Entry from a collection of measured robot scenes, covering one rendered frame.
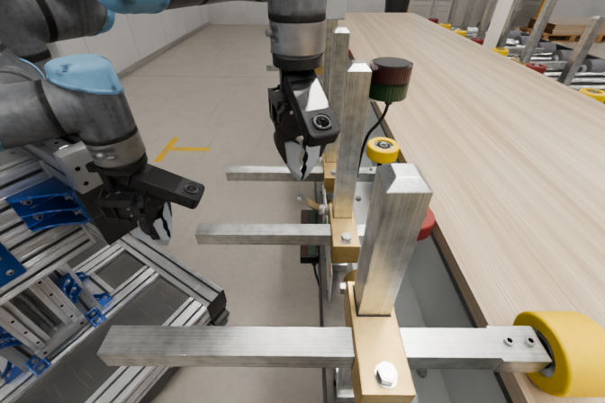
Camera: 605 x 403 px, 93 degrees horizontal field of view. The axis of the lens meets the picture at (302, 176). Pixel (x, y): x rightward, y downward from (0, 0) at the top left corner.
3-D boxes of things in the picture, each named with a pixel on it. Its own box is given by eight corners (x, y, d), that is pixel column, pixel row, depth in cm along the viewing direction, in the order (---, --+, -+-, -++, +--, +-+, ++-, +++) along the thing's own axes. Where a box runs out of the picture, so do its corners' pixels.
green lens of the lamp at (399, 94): (369, 102, 42) (372, 86, 40) (363, 87, 46) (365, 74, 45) (410, 102, 42) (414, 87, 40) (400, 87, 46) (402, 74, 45)
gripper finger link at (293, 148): (293, 165, 55) (292, 121, 50) (303, 183, 51) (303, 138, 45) (277, 168, 55) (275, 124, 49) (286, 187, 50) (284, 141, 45)
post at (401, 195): (338, 402, 49) (387, 183, 20) (336, 379, 52) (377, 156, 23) (358, 403, 49) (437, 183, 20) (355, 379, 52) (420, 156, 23)
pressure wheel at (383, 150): (382, 191, 76) (390, 154, 69) (356, 179, 80) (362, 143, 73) (396, 177, 80) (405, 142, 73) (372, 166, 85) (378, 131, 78)
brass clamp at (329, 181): (321, 192, 77) (322, 177, 74) (320, 164, 88) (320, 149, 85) (344, 192, 77) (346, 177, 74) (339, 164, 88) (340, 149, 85)
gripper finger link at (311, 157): (308, 162, 56) (309, 119, 51) (320, 180, 52) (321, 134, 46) (293, 165, 55) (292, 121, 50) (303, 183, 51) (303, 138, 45)
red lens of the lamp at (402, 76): (372, 85, 40) (374, 68, 39) (365, 71, 45) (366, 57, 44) (415, 85, 40) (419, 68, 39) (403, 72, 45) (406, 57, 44)
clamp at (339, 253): (330, 263, 55) (332, 246, 52) (327, 213, 66) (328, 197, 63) (360, 264, 55) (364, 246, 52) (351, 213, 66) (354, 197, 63)
